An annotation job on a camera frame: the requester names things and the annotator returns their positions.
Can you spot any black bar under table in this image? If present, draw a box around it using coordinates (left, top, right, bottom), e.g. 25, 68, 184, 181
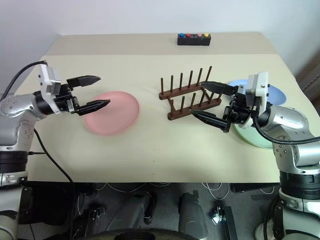
229, 183, 281, 193

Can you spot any dark wooden dish rack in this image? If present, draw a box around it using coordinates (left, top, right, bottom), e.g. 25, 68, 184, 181
158, 65, 223, 121

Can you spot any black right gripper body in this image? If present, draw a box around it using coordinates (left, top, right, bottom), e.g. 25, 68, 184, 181
223, 84, 259, 125

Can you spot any black caster stand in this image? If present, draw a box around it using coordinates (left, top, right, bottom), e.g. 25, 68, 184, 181
74, 206, 106, 240
211, 205, 238, 240

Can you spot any dark rounded shape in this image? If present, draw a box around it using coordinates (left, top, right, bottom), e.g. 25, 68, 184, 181
119, 191, 158, 225
178, 192, 209, 240

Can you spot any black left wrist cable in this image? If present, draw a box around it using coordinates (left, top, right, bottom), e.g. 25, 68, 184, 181
0, 60, 49, 101

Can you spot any green plate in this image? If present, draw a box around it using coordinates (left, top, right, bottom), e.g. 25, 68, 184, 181
232, 123, 274, 150

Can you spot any black button box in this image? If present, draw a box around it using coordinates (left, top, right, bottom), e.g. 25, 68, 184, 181
177, 33, 211, 47

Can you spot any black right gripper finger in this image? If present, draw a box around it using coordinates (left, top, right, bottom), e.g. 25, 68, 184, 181
189, 109, 230, 133
200, 81, 238, 96

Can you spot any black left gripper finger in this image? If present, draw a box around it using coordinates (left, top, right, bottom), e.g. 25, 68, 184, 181
66, 74, 102, 89
74, 99, 111, 117

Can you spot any blue plate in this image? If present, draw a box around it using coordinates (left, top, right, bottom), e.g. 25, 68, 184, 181
227, 79, 287, 106

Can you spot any black hanging cable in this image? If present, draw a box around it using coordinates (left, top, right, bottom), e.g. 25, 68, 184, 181
26, 128, 75, 240

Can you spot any white floor cable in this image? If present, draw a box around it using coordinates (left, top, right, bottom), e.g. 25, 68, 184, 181
201, 182, 231, 201
94, 182, 171, 194

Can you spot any white shoe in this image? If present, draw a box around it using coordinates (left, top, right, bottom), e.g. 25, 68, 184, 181
254, 219, 276, 240

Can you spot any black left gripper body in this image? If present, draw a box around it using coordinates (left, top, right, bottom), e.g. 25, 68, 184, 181
53, 83, 81, 114

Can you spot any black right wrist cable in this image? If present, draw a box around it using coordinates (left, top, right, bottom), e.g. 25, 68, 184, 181
251, 113, 320, 146

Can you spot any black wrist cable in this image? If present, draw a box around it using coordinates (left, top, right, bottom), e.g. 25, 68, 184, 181
0, 60, 49, 101
251, 113, 320, 146

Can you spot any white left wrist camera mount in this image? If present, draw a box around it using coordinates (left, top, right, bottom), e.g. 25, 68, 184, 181
38, 64, 62, 115

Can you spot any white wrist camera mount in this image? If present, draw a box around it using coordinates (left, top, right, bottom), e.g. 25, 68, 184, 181
234, 71, 270, 130
38, 64, 62, 115

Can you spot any pink plate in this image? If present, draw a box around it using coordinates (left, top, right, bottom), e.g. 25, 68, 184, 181
83, 91, 140, 137

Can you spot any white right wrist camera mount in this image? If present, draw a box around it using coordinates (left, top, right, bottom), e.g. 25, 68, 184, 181
234, 71, 270, 130

